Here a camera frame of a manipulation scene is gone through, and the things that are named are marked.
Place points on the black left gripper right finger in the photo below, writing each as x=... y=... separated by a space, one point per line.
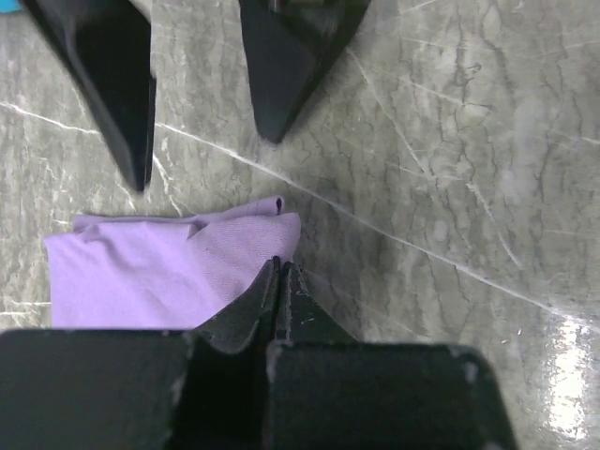
x=327 y=390

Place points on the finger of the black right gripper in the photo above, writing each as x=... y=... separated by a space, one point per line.
x=290 y=46
x=105 y=45

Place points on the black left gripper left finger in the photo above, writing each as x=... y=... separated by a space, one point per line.
x=117 y=389

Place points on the purple t-shirt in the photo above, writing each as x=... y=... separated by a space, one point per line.
x=163 y=273

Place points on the folded teal t-shirt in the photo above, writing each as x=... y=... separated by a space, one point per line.
x=10 y=6

